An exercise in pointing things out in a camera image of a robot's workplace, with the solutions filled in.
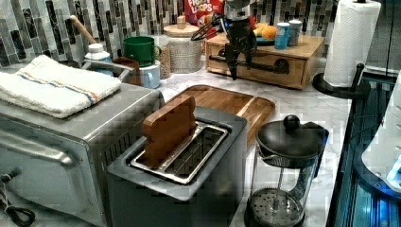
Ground ceramic jar with wooden lid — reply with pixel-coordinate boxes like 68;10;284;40
164;15;201;74

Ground grey can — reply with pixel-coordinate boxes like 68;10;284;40
288;20;302;46

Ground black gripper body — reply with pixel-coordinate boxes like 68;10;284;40
224;18;257;52

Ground white striped towel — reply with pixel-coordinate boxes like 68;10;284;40
0;55;121;118

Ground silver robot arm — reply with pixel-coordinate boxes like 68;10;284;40
220;0;257;80

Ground green mug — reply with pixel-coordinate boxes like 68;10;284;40
122;36;163;67

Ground froot loops cereal box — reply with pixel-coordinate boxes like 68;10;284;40
184;0;224;26

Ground wooden toast slice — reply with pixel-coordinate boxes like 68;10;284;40
142;95;196;168

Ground orange fruit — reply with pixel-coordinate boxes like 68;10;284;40
261;26;277;40

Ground black paper towel holder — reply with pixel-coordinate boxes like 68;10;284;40
312;63;371;99

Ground black drawer handle bar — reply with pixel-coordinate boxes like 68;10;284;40
208;54;289;75

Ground glass grain jar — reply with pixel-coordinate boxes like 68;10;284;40
153;35;171;79

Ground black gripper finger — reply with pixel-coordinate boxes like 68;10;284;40
244;44;256;66
225;44;239;80

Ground glass french press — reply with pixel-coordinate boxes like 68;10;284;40
244;114;329;227

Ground blue plate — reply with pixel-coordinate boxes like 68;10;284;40
256;37;275;45

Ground black power cord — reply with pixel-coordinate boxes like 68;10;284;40
0;166;36;227

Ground white bottle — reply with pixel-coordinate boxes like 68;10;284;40
84;44;112;62

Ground wooden drawer box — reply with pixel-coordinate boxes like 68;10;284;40
204;32;325;91

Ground light blue mug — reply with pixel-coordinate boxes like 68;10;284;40
140;61;160;89

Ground wooden utensil handle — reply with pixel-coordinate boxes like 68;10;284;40
70;15;96;44

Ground white paper towel roll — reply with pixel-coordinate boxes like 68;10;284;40
323;0;381;86

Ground grey slot toaster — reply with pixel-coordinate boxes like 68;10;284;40
108;107;247;227

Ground blue can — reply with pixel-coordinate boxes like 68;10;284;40
274;22;289;50

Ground dark wooden cutting board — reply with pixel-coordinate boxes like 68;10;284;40
173;84;275;147

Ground silver toaster oven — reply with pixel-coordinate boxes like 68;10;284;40
0;83;165;227

